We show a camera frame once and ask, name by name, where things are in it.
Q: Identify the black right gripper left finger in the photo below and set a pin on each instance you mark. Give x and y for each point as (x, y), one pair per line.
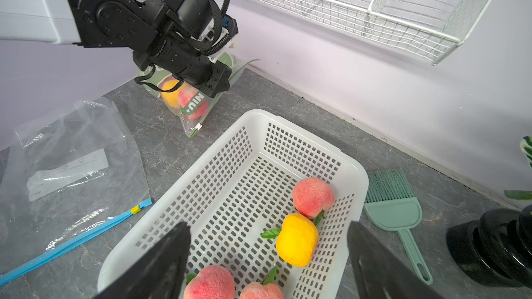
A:
(160, 273)

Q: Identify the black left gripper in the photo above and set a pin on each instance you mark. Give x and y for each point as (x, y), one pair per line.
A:
(189, 32)

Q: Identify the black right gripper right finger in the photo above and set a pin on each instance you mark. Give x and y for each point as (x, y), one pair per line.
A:
(378, 272)

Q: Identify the pink peach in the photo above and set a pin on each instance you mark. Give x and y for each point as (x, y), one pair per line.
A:
(211, 282)
(193, 103)
(311, 196)
(268, 289)

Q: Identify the yellow peach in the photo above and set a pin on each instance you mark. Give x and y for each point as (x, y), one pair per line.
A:
(172, 100)
(296, 240)

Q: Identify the green printed zip-top bag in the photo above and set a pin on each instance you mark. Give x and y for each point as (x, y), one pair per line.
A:
(153, 79)

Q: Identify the clear bag with blue zipper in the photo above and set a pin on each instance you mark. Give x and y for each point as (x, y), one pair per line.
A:
(71, 175)

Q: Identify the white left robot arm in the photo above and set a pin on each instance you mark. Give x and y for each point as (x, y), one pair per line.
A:
(86, 23)

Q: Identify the green hand brush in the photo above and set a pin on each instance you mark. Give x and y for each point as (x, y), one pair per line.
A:
(392, 206)

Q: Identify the white plastic perforated basket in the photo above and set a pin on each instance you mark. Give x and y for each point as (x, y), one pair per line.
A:
(239, 188)

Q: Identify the black plant vase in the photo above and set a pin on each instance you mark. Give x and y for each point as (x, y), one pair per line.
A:
(494, 251)

